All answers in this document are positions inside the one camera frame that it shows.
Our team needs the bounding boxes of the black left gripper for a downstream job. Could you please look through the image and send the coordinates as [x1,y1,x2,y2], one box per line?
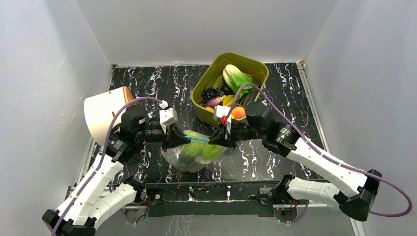
[135,123,191,151]

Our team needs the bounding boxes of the green toy star fruit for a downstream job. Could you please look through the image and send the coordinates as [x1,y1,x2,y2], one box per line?
[202,144,227,160]

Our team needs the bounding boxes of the green toy cabbage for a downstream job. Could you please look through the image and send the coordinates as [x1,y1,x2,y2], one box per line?
[179,140,206,165]

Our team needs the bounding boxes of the clear zip top bag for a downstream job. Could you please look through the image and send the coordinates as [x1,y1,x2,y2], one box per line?
[161,130,228,173]

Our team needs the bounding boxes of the olive green plastic bin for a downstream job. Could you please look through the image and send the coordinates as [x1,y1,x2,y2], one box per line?
[191,52,269,127]

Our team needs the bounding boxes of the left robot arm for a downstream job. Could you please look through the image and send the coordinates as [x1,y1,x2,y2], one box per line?
[42,101,190,236]

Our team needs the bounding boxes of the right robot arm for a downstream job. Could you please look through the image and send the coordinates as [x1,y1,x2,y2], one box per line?
[209,102,382,222]

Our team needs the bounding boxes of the orange toy fruit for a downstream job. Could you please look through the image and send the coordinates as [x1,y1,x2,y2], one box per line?
[205,107,214,113]

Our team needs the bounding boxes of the toy peach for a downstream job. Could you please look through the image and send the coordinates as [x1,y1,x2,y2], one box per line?
[231,107,246,120]

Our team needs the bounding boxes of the yellow toy star fruit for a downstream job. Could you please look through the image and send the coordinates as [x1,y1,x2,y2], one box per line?
[222,95,235,108]

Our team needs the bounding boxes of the black toy grapes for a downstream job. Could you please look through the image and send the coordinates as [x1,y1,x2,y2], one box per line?
[201,87,226,102]

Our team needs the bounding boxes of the dark purple toy plum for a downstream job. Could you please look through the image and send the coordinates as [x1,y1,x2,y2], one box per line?
[220,84,234,95]

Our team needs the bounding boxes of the toy napa cabbage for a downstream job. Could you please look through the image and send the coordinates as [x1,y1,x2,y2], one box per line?
[222,64,254,97]

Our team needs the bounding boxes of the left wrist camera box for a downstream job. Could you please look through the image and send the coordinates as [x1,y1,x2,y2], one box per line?
[159,107,178,134]

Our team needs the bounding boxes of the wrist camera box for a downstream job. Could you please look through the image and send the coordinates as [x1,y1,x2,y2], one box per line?
[159,107,178,134]
[213,105,232,134]

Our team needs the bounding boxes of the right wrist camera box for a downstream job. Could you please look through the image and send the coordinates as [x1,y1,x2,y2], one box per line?
[213,105,232,134]

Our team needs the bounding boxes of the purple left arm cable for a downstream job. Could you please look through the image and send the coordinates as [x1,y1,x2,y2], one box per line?
[50,96,168,236]

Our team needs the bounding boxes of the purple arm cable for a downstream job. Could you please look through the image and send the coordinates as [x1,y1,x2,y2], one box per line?
[50,96,168,236]
[225,83,414,218]

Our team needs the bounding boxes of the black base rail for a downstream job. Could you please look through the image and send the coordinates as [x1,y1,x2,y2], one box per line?
[111,180,353,219]

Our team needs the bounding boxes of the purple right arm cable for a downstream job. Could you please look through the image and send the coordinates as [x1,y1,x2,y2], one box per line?
[225,83,414,218]

